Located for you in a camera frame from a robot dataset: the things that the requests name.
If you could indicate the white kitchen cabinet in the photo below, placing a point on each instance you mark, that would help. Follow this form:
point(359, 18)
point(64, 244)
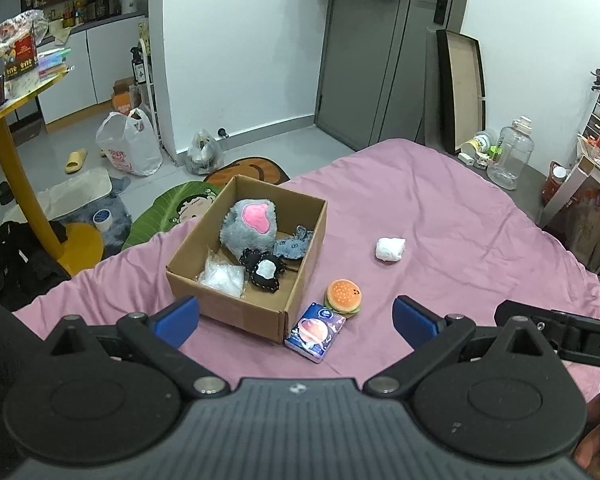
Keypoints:
point(100, 55)

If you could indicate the green cup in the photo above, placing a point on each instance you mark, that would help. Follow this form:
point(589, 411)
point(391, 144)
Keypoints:
point(495, 151)

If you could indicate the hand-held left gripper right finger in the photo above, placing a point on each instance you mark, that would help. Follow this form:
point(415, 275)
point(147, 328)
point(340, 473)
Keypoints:
point(417, 321)

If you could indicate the row of kitchen jars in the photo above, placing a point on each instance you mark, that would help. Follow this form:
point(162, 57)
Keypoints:
point(90, 7)

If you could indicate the clear large water jug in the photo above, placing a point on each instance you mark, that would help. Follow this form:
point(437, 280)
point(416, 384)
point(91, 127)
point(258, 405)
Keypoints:
point(510, 160)

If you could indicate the black plush toy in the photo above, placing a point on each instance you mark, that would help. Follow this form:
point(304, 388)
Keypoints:
point(252, 260)

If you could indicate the crumpled clear plastic bag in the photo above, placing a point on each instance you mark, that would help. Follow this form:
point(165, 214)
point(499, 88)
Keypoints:
point(17, 27)

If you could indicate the tape roll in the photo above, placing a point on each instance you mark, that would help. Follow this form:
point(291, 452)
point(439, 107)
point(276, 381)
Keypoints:
point(102, 220)

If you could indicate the black shallow frame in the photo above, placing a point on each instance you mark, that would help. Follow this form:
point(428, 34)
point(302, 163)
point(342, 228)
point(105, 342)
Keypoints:
point(462, 90)

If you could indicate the person's right hand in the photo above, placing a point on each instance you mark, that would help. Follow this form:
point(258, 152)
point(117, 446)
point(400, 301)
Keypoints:
point(592, 452)

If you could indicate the red snack box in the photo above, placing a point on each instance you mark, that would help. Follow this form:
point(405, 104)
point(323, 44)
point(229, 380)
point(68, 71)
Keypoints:
point(20, 57)

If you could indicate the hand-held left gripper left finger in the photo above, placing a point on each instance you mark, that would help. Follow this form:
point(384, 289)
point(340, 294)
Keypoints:
point(177, 321)

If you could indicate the stack of books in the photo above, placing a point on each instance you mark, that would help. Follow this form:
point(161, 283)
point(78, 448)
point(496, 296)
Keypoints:
point(55, 62)

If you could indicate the red bottle white cap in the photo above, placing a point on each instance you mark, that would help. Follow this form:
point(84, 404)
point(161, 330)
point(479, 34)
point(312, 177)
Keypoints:
point(554, 185)

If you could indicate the white charger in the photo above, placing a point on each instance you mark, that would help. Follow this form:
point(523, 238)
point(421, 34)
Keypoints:
point(472, 160)

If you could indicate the white desk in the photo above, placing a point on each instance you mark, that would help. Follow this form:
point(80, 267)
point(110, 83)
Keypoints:
point(572, 185)

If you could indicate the blue-grey denim toy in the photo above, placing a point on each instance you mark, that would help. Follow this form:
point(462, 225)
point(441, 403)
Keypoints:
point(290, 247)

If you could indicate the black spray bottle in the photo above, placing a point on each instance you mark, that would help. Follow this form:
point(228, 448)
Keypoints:
point(139, 67)

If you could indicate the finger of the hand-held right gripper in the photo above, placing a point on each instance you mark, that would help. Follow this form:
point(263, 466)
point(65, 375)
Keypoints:
point(547, 322)

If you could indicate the orange cardboard box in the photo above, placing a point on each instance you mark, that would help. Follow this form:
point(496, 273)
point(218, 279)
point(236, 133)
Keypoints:
point(124, 97)

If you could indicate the blue-grey fuzzy rug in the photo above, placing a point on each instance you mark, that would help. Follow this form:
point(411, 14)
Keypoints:
point(117, 220)

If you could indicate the black garment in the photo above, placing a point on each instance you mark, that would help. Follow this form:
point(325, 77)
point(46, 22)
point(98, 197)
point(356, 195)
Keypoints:
point(15, 265)

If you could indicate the pink bed sheet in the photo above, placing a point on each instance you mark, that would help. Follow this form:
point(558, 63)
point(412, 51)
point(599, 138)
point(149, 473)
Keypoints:
point(430, 200)

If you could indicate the green cartoon leaf rug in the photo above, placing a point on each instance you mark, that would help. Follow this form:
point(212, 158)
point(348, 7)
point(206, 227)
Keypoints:
point(155, 215)

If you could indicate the brown cardboard box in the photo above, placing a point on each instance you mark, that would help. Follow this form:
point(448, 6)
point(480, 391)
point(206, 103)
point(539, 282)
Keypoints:
point(230, 305)

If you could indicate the white wrapped wad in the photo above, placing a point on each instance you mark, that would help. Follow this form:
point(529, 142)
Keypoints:
point(390, 250)

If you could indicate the blue tissue pack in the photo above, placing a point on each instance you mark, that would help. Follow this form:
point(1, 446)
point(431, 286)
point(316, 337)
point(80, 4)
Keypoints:
point(312, 335)

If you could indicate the burger squishy toy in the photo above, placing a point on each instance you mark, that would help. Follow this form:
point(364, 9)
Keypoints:
point(342, 295)

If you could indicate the grey door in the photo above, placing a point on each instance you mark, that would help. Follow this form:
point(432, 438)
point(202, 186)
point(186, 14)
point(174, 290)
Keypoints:
point(370, 60)

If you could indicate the yellow round side table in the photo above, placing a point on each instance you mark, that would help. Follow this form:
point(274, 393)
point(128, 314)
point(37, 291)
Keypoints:
point(17, 175)

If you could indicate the grey trash bag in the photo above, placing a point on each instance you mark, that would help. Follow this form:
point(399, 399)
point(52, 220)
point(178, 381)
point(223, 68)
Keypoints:
point(202, 152)

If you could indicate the white narrow rack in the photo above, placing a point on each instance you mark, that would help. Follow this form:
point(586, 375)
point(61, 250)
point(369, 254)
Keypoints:
point(152, 85)

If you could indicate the white jar yellow band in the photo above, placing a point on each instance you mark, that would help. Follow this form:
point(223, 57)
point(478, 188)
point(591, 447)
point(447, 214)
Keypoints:
point(477, 144)

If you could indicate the grey plush paw pink pad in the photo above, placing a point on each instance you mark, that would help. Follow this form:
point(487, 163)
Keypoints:
point(240, 232)

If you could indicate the white floor mat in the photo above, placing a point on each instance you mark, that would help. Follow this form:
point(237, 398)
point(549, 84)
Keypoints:
point(75, 192)

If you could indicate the white plastic shopping bag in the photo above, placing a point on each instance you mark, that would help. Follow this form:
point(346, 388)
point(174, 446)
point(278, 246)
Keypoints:
point(130, 150)

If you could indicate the clear plastic bag white filling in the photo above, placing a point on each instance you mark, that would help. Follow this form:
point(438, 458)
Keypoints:
point(222, 276)

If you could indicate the yellow slipper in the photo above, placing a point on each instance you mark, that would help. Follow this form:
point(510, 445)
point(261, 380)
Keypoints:
point(75, 161)

